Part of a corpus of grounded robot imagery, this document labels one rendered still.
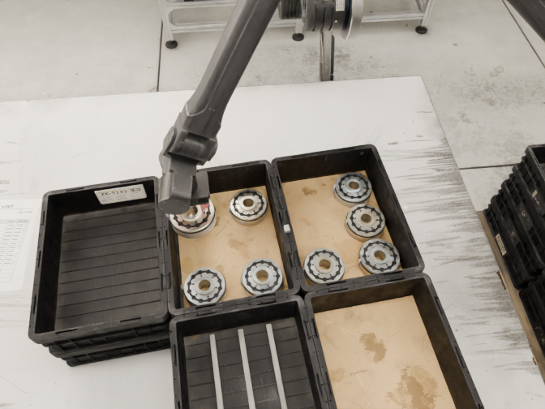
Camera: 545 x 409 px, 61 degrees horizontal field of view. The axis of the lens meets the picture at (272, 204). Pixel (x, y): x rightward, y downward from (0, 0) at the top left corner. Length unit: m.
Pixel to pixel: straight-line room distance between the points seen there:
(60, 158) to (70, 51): 1.72
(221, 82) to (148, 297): 0.63
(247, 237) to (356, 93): 0.80
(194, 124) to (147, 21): 2.70
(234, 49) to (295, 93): 1.06
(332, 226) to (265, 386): 0.45
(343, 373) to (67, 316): 0.67
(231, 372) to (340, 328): 0.27
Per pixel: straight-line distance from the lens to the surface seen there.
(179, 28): 3.13
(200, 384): 1.11
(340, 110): 1.73
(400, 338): 1.16
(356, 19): 1.36
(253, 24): 0.72
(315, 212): 1.28
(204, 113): 0.78
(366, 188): 1.31
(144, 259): 1.25
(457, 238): 1.49
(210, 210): 1.04
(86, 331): 1.10
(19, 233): 1.59
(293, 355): 1.11
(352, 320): 1.15
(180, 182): 0.83
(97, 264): 1.28
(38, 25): 3.68
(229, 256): 1.21
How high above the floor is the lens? 1.90
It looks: 56 degrees down
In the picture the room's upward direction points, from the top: straight up
